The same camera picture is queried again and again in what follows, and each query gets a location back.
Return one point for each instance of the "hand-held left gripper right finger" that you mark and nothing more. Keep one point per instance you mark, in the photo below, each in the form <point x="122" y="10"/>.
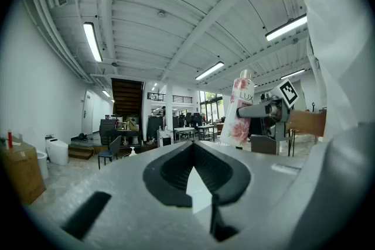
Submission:
<point x="257" y="184"/>

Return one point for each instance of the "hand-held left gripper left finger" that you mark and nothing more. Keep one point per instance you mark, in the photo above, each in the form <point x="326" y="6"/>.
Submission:
<point x="117" y="184"/>

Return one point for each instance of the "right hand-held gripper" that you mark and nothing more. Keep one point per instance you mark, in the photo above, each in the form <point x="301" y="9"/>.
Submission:
<point x="278" y="123"/>

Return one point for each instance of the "small pink bottle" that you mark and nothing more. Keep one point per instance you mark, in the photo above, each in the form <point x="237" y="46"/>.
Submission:
<point x="238" y="131"/>

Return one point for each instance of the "dark wooden cabinet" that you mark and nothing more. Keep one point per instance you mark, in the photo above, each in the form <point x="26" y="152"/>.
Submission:
<point x="263" y="145"/>

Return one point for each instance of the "blue seat chair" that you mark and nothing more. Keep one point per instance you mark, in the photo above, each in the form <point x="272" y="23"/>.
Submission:
<point x="112" y="149"/>

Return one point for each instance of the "wooden steps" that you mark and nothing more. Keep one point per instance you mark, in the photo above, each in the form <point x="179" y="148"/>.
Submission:
<point x="80" y="152"/>

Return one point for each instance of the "black desk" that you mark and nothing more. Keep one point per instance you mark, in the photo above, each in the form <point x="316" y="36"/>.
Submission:
<point x="126" y="132"/>

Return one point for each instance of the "long ceiling light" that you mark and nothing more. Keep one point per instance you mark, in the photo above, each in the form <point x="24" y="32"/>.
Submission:
<point x="106" y="93"/>
<point x="285" y="27"/>
<point x="93" y="42"/>
<point x="293" y="73"/>
<point x="209" y="71"/>

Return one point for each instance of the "marble pattern cabinet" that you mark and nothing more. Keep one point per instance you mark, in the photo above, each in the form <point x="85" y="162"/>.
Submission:
<point x="165" y="137"/>

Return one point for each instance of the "tall black cabinet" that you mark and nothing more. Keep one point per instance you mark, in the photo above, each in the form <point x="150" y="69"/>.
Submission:
<point x="153" y="127"/>

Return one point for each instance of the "white toilet with black panel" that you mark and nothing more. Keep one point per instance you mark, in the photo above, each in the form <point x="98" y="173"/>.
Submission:
<point x="57" y="150"/>

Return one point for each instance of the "white top metal table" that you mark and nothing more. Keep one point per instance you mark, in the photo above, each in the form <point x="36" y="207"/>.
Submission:
<point x="184" y="129"/>

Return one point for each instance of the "white door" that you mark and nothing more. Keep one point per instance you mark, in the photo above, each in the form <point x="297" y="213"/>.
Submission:
<point x="88" y="114"/>

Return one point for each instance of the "plain white toilet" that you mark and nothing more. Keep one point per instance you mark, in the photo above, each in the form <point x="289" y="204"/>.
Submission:
<point x="43" y="164"/>

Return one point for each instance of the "dark wooden staircase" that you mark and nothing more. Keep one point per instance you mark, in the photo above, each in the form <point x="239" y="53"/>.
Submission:
<point x="127" y="96"/>

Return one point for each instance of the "brown cardboard box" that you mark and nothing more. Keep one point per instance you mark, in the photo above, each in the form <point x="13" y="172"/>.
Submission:
<point x="22" y="172"/>

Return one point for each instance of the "person's white shirt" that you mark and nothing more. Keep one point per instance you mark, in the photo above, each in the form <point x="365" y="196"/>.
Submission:
<point x="337" y="38"/>

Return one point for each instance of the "red white tube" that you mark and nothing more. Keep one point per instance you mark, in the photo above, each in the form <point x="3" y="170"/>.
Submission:
<point x="10" y="140"/>

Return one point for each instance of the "round smoke detector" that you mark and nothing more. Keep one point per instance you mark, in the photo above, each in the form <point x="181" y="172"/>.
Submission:
<point x="161" y="13"/>

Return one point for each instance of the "black frame table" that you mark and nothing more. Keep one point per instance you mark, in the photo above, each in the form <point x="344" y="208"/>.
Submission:
<point x="206" y="126"/>

